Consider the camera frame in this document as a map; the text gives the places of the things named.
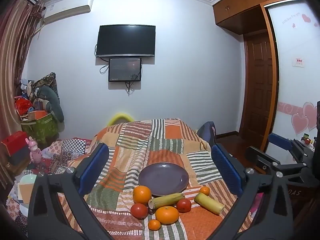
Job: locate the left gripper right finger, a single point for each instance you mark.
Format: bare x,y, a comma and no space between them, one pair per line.
275,220

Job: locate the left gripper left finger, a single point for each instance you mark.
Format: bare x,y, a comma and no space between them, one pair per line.
46,217

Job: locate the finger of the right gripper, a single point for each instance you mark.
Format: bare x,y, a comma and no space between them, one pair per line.
280,141

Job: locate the small tangerine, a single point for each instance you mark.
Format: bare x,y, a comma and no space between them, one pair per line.
154,225
205,190

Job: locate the red tomato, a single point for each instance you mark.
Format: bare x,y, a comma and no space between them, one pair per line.
183,205
139,211

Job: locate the large orange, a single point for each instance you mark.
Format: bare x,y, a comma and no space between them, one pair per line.
141,194
167,215

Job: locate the large orange front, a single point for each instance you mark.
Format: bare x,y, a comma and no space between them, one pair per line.
167,215

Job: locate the small front tangerine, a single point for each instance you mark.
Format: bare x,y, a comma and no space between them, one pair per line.
154,225

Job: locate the dark red grape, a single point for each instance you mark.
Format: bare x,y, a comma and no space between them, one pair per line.
151,211

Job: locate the brown wooden door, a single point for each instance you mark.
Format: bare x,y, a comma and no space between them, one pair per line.
258,88

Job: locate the pink toy figure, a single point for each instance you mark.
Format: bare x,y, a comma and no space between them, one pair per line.
35,152

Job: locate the striped patchwork blanket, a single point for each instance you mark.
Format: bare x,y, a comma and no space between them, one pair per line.
134,146

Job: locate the blue chair back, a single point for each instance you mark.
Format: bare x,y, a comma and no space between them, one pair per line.
207,132

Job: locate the red box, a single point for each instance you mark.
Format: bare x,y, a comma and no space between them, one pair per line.
14,142

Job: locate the green storage box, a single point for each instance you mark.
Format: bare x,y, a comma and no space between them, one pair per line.
41,129

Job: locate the yellow round object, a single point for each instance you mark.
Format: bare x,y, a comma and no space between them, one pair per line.
120,118

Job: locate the purple plate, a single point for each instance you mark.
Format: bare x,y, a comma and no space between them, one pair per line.
164,178

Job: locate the grey stuffed pillow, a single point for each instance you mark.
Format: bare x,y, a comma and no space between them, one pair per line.
46,93

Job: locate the wooden overhead cabinet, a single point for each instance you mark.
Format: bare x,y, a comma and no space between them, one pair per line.
240,16

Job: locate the striped curtain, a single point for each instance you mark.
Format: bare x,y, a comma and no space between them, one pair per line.
18,25

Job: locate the white air conditioner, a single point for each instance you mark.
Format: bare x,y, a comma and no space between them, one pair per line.
66,8

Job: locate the small wall monitor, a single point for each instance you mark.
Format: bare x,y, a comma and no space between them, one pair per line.
124,69

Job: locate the black wall television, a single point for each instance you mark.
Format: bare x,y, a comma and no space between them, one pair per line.
126,40

